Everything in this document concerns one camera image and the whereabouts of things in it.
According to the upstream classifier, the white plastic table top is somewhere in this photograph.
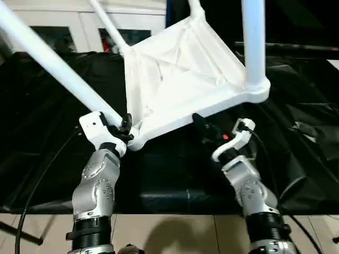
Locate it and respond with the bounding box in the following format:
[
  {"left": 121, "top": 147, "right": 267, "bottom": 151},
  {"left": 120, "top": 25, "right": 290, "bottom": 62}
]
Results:
[{"left": 123, "top": 10, "right": 271, "bottom": 152}]

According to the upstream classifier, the white plastic table leg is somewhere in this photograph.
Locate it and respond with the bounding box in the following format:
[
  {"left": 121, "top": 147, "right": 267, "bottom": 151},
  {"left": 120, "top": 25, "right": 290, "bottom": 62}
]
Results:
[
  {"left": 189, "top": 0, "right": 206, "bottom": 18},
  {"left": 88, "top": 0, "right": 130, "bottom": 56},
  {"left": 240, "top": 0, "right": 267, "bottom": 92},
  {"left": 0, "top": 0, "right": 125, "bottom": 130}
]

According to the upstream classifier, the black plastic table mat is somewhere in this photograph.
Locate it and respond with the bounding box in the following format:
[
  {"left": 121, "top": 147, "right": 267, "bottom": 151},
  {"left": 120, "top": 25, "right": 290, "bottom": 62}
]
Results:
[{"left": 0, "top": 50, "right": 339, "bottom": 216}]

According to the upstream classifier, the white glass-door cabinet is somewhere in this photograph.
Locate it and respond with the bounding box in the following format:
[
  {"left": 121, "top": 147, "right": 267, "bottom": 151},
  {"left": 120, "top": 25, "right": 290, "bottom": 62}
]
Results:
[{"left": 10, "top": 0, "right": 170, "bottom": 53}]

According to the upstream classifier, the small dark brown object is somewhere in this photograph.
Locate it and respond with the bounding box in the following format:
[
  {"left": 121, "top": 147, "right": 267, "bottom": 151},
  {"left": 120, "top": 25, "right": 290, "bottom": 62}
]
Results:
[{"left": 118, "top": 244, "right": 141, "bottom": 254}]

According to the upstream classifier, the long dark metal rod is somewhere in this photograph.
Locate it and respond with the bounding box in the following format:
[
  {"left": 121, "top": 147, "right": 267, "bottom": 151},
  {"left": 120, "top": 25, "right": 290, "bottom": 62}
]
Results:
[{"left": 234, "top": 41, "right": 339, "bottom": 52}]

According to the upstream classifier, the large black backdrop sheet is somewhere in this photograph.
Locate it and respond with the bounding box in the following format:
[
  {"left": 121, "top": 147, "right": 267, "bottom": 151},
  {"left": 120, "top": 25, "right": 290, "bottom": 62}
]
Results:
[{"left": 165, "top": 0, "right": 339, "bottom": 51}]

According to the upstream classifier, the beige curtain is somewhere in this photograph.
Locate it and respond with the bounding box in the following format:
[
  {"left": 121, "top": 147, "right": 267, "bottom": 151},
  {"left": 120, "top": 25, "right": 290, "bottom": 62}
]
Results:
[{"left": 0, "top": 26, "right": 14, "bottom": 67}]

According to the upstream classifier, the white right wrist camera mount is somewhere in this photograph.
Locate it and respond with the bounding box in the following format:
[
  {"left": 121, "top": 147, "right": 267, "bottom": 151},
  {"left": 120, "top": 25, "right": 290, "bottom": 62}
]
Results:
[{"left": 211, "top": 117, "right": 256, "bottom": 162}]

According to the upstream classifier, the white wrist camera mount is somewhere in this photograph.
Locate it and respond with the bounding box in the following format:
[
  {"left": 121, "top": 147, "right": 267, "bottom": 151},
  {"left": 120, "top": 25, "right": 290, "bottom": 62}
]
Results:
[
  {"left": 211, "top": 117, "right": 256, "bottom": 162},
  {"left": 78, "top": 111, "right": 128, "bottom": 157}
]

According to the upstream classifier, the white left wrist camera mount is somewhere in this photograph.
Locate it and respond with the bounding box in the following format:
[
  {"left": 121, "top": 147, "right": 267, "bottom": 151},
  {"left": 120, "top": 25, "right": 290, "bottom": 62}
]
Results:
[{"left": 78, "top": 111, "right": 128, "bottom": 157}]

